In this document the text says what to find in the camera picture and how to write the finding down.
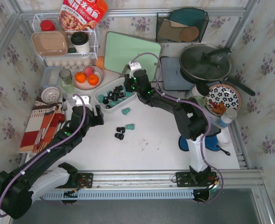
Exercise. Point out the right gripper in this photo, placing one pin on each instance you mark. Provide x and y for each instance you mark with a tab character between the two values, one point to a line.
130	84

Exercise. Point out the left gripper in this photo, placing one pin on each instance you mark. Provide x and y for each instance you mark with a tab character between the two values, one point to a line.
93	116

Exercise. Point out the teal capsule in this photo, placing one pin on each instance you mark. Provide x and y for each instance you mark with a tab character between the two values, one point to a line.
120	100
101	98
128	94
113	103
130	126
125	111

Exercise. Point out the white storage basket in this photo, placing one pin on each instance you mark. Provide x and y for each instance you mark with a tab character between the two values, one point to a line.
109	87

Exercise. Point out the grey blue oven mitt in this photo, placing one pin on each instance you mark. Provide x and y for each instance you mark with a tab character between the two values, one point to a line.
211	143

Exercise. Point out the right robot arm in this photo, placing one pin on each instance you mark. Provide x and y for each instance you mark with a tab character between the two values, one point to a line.
191	122

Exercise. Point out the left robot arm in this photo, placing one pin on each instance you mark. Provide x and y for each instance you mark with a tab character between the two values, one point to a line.
27	183

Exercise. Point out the fruit bowl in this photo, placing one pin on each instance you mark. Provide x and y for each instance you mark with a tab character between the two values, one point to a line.
86	86

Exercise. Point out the clear glass tumbler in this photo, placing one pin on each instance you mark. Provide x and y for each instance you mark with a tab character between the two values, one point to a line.
69	99

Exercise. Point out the orange sponge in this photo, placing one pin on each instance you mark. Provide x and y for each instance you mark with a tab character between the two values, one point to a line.
100	62

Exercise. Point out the green cutting board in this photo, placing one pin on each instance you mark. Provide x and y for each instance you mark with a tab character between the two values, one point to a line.
121	49

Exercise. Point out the right orange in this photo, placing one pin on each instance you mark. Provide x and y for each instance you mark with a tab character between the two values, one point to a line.
93	79

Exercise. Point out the orange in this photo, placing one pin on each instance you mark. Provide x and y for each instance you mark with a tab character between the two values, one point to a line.
80	77
93	79

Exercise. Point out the silver fork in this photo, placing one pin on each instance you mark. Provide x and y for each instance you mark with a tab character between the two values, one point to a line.
64	105

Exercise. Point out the pink peach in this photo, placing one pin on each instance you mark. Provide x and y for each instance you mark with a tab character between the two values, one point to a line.
89	70

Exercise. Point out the left orange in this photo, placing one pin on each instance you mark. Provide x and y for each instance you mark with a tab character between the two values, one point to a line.
80	77

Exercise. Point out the green glass tumbler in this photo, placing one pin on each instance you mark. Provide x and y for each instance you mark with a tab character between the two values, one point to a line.
68	88

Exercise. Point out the grey induction cooker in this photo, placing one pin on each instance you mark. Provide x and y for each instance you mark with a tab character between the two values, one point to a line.
172	77

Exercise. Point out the grey glass tumbler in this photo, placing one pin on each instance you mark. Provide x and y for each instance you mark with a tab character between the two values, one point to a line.
66	76

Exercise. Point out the white round strainer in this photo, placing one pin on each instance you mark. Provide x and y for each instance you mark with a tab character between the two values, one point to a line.
50	95

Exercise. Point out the red striped towel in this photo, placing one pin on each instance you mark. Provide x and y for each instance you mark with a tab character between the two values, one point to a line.
41	126

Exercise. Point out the egg tray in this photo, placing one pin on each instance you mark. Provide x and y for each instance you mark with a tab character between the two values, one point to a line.
70	63

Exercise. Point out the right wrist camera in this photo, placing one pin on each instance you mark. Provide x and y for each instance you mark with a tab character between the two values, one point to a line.
133	67

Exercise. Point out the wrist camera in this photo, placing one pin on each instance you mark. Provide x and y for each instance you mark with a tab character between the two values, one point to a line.
82	100
133	67

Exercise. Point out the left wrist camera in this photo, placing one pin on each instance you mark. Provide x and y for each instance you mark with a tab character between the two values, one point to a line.
82	100

